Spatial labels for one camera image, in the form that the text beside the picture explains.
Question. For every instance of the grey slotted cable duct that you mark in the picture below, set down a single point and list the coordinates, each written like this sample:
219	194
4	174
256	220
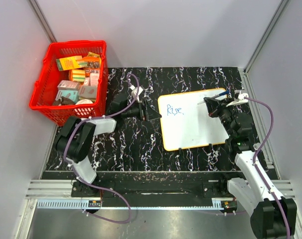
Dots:
83	204

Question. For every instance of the striped yellow orange sponge pack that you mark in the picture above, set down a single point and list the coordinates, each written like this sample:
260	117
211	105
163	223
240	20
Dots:
77	75

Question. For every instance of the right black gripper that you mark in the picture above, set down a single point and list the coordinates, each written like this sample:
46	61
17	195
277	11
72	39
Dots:
212	105

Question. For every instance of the white round lid in basket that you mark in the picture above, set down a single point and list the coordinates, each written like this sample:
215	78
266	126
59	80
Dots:
84	101

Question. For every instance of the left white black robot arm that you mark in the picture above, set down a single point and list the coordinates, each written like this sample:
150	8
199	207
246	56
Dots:
76	136

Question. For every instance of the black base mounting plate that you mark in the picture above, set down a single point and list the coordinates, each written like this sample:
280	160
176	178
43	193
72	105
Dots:
168	189

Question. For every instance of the red plastic shopping basket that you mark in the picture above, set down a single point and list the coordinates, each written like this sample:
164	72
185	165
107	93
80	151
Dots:
45	88

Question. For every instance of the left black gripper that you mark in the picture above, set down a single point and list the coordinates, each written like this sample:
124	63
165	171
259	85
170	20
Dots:
148	113

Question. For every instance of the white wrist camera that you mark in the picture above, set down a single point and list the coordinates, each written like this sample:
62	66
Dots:
240	97
136	91

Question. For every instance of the teal box in basket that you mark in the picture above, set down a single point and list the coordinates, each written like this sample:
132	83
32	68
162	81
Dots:
70	94

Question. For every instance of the white marker pen blue cap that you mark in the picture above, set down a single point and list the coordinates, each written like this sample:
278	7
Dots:
216	96

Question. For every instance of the yellow green box in basket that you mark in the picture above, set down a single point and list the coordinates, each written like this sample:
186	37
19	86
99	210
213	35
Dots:
70	63

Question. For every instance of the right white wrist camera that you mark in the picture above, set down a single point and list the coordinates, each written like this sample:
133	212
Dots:
240	97

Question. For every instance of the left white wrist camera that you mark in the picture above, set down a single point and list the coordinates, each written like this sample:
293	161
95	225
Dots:
136	91

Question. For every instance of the grey pink box in basket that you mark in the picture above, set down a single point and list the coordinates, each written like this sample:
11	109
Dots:
68	85

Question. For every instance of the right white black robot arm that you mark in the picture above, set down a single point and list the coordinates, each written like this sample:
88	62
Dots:
272	215

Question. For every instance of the pink white box in basket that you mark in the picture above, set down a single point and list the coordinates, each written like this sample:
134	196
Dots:
94	79

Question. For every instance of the white board with orange frame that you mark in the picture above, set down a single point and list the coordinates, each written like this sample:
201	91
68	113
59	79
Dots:
185	122

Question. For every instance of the orange snack packet in basket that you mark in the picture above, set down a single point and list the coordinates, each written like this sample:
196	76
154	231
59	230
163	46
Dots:
93	60

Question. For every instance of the small blue orange bottle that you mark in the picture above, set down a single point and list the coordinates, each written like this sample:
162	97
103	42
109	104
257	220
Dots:
256	146

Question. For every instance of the brown pink box in basket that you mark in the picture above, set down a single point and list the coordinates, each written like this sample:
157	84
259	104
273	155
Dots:
87	92

